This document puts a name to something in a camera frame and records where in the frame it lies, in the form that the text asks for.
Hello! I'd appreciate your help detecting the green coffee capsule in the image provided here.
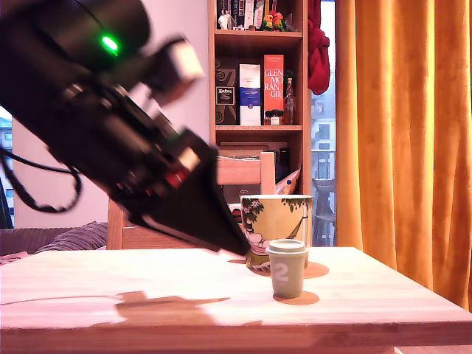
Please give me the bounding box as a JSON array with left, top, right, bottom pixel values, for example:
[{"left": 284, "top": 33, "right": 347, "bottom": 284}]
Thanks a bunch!
[{"left": 265, "top": 238, "right": 310, "bottom": 299}]

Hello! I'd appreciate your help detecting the hammock print coffee mug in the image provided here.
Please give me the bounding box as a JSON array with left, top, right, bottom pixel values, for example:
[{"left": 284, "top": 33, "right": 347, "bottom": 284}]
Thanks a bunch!
[{"left": 228, "top": 194, "right": 313, "bottom": 276}]

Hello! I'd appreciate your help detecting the black box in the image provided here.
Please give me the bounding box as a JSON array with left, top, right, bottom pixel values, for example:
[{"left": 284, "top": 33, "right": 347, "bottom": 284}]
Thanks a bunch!
[{"left": 223, "top": 183, "right": 263, "bottom": 204}]

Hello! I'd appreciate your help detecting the wooden chair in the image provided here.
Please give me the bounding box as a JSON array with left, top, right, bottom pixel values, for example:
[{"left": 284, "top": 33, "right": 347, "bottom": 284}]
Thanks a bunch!
[{"left": 105, "top": 151, "right": 277, "bottom": 251}]

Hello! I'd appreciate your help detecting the orange white paper roll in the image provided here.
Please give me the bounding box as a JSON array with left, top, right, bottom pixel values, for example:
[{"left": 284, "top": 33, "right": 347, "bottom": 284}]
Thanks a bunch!
[{"left": 274, "top": 165, "right": 304, "bottom": 195}]

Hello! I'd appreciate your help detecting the dark whisky box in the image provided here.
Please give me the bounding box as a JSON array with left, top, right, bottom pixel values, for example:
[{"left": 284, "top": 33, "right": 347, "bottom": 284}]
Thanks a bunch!
[{"left": 215, "top": 58, "right": 237, "bottom": 126}]

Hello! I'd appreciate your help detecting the white and blue whisky box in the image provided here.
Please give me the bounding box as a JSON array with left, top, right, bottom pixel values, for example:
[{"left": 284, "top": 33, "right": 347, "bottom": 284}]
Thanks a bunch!
[{"left": 238, "top": 63, "right": 263, "bottom": 126}]

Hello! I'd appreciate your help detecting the grey outdoor chair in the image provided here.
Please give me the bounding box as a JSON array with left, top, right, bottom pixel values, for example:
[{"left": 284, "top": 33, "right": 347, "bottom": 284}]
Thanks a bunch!
[{"left": 312, "top": 176, "right": 337, "bottom": 247}]

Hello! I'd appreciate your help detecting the clear glass bottle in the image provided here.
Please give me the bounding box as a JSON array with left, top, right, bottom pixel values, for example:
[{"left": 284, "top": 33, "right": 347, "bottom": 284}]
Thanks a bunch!
[{"left": 282, "top": 77, "right": 296, "bottom": 125}]

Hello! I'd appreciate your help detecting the black slanted stand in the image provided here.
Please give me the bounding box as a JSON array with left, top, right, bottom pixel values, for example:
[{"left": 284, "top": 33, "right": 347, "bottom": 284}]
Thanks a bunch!
[{"left": 0, "top": 180, "right": 14, "bottom": 229}]

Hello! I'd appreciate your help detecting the dark purple sofa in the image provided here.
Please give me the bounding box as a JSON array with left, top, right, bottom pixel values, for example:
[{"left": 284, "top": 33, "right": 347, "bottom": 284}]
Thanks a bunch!
[{"left": 0, "top": 226, "right": 77, "bottom": 257}]

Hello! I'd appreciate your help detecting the white figurine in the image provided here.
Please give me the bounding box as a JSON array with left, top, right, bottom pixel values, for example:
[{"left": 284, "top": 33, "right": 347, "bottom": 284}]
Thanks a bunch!
[{"left": 217, "top": 9, "right": 237, "bottom": 30}]

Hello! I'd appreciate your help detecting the red Glenmorangie box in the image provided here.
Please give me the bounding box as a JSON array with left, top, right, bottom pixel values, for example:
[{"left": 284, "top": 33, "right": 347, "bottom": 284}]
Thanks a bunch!
[{"left": 263, "top": 55, "right": 285, "bottom": 112}]

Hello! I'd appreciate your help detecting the wooden bookshelf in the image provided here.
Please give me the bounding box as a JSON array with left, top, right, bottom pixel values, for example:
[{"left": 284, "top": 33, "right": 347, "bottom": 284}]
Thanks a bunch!
[{"left": 208, "top": 0, "right": 313, "bottom": 247}]

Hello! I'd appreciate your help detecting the white book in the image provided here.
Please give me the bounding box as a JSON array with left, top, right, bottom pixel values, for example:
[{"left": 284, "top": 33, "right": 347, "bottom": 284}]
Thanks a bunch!
[{"left": 243, "top": 0, "right": 256, "bottom": 30}]

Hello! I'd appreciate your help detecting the colourful parrot figurine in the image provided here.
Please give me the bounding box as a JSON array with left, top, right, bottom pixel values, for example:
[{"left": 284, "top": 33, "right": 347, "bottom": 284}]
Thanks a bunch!
[{"left": 260, "top": 10, "right": 289, "bottom": 32}]

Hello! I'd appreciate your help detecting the knotted red curtain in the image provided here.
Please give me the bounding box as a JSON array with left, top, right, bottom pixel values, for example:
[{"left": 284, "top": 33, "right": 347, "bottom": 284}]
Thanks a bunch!
[{"left": 307, "top": 0, "right": 331, "bottom": 96}]

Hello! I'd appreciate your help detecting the orange curtain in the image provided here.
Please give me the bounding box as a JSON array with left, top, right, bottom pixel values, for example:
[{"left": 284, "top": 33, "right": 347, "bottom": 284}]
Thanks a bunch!
[{"left": 335, "top": 0, "right": 472, "bottom": 313}]

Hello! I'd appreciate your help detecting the thin black cable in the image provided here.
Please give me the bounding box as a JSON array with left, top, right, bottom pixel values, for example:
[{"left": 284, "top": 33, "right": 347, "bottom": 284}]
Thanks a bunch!
[{"left": 0, "top": 146, "right": 81, "bottom": 175}]

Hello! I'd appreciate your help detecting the purple corduroy cushion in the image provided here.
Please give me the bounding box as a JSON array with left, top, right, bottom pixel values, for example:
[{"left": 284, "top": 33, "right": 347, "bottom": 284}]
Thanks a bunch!
[{"left": 35, "top": 220, "right": 111, "bottom": 254}]

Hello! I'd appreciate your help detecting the thick black cable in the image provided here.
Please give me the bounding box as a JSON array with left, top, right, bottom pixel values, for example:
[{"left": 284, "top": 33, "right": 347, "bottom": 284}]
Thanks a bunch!
[{"left": 0, "top": 153, "right": 83, "bottom": 215}]

